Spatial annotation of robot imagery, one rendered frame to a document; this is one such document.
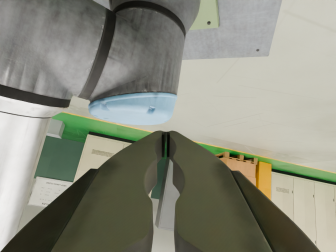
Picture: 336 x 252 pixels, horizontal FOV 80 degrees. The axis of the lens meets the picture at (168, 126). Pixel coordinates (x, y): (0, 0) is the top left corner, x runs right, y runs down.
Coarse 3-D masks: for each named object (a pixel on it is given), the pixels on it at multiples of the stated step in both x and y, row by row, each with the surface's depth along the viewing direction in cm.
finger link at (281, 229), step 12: (240, 180) 8; (252, 192) 8; (252, 204) 7; (264, 204) 7; (264, 216) 7; (276, 216) 7; (264, 228) 6; (276, 228) 6; (288, 228) 6; (276, 240) 6; (288, 240) 6; (300, 240) 6
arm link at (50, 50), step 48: (0, 0) 22; (48, 0) 24; (0, 48) 22; (48, 48) 25; (96, 48) 27; (0, 96) 23; (48, 96) 27; (0, 144) 26; (0, 192) 28; (0, 240) 30
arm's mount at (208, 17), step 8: (200, 0) 42; (208, 0) 41; (216, 0) 42; (200, 8) 44; (208, 8) 43; (216, 8) 43; (200, 16) 46; (208, 16) 46; (216, 16) 45; (192, 24) 49; (200, 24) 48; (208, 24) 48; (216, 24) 48
